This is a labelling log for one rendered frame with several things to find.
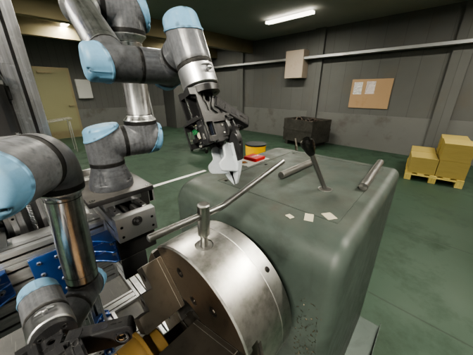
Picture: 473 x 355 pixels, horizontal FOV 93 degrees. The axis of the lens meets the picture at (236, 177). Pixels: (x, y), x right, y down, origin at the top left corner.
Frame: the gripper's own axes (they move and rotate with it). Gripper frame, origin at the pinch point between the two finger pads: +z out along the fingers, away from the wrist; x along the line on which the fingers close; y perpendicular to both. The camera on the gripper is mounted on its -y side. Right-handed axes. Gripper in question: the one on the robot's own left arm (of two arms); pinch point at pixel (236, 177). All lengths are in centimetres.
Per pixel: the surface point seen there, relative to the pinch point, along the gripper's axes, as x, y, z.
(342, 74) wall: -157, -657, -132
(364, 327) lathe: -4, -52, 83
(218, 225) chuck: -2.0, 7.4, 8.3
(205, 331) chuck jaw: 0.6, 18.9, 22.8
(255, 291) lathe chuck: 8.5, 12.1, 17.9
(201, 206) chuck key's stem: 4.5, 14.3, 1.7
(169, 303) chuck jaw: -6.1, 20.6, 18.2
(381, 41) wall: -57, -654, -164
